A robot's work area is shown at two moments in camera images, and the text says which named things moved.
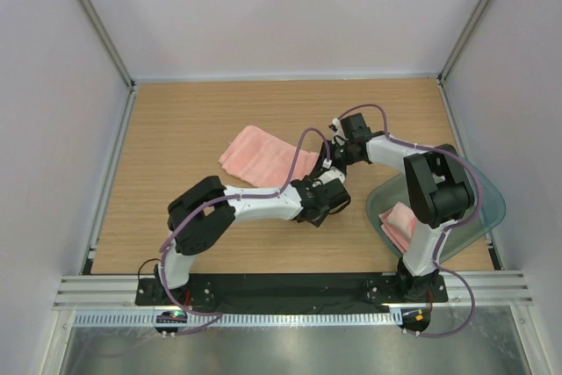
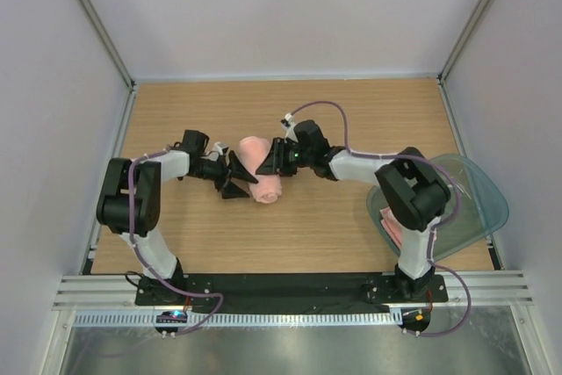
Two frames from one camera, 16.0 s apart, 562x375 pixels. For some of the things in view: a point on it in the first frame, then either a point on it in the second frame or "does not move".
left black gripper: (318, 221) -> (234, 169)
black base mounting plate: (301, 291) does not move
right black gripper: (343, 169) -> (277, 162)
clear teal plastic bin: (389, 191) does not move
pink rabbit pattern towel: (399, 222) does not move
